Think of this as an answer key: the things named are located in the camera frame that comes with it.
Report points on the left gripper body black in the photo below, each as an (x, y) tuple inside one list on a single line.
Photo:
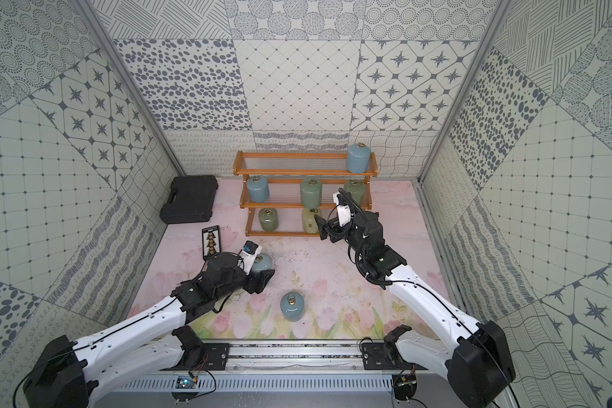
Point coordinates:
[(255, 278)]

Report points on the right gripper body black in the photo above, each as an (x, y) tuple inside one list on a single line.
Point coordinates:
[(348, 233)]

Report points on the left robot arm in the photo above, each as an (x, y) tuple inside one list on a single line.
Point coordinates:
[(79, 373)]

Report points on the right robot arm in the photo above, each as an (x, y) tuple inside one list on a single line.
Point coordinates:
[(390, 271)]

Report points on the wooden three-tier shelf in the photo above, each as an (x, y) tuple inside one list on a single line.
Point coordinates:
[(285, 172)]

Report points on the black connector board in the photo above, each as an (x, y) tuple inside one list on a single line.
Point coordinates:
[(211, 244)]

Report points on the green canister middle right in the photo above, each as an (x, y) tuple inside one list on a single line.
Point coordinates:
[(356, 188)]

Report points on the green canister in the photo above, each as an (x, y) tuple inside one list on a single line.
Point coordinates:
[(356, 188), (311, 193), (268, 219)]

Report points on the yellow canister bottom centre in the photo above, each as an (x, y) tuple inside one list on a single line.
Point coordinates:
[(309, 220)]

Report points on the green canister middle centre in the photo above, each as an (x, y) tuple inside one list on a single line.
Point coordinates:
[(311, 193)]

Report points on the green canister bottom left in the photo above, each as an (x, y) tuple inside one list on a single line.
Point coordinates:
[(268, 219)]

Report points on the black plastic tool case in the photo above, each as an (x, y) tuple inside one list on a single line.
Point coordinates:
[(191, 200)]

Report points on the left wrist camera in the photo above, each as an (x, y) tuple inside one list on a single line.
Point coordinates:
[(250, 251)]

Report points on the aluminium mounting rail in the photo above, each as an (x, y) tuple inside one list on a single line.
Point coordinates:
[(296, 354)]

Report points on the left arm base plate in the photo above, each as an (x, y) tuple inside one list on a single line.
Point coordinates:
[(210, 356)]

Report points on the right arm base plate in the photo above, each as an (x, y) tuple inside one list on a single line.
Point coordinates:
[(377, 356)]

